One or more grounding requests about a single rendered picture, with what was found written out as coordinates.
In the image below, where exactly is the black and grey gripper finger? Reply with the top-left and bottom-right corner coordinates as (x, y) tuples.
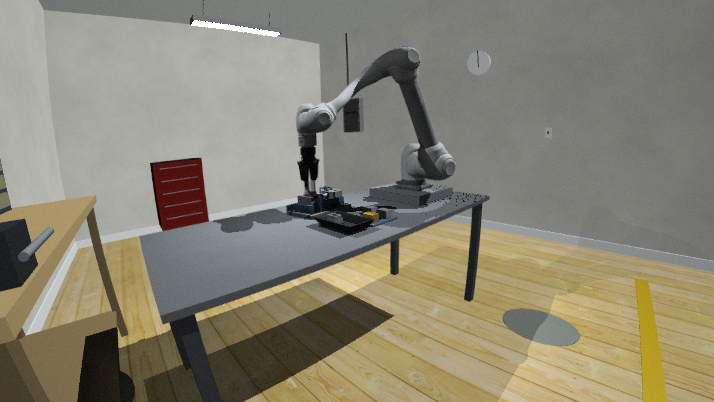
(309, 158), (319, 191)
(297, 158), (310, 195)

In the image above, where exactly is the yellow block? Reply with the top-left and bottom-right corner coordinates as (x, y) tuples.
(362, 212), (379, 223)

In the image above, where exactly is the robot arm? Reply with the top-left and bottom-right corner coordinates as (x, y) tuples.
(296, 46), (456, 191)

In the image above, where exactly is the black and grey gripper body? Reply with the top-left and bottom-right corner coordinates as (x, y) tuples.
(300, 147), (316, 166)

